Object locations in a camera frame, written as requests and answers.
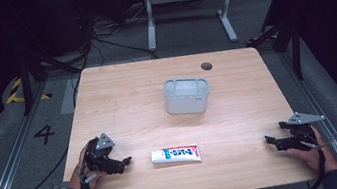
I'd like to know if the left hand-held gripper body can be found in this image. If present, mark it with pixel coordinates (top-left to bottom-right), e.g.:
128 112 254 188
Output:
77 130 127 186

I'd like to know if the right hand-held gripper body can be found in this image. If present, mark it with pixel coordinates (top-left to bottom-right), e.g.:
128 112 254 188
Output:
269 108 330 156

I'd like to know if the white toothpaste tube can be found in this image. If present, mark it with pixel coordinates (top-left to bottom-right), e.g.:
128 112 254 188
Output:
149 141 204 170

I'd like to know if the white plastic storage box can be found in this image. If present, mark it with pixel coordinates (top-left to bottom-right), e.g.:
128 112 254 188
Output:
160 72 214 119

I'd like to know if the person's left hand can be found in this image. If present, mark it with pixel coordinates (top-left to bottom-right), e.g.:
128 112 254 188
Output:
62 142 108 189

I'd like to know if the person's right hand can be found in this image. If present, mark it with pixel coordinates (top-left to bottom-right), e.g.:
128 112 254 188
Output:
284 121 337 179

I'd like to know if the black tripod stand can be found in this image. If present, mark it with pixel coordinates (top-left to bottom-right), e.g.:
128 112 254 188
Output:
14 45 88 117
245 15 310 89

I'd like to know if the yellow black floor tape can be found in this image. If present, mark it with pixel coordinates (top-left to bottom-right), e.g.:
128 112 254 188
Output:
1 72 54 107

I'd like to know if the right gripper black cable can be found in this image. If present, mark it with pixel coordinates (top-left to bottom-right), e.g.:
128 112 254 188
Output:
294 147 331 189

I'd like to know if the bundle of floor cables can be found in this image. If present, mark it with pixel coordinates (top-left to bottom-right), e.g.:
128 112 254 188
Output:
57 0 165 108

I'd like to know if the grey metal table frame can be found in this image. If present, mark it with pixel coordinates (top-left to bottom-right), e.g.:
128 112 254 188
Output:
140 0 244 56

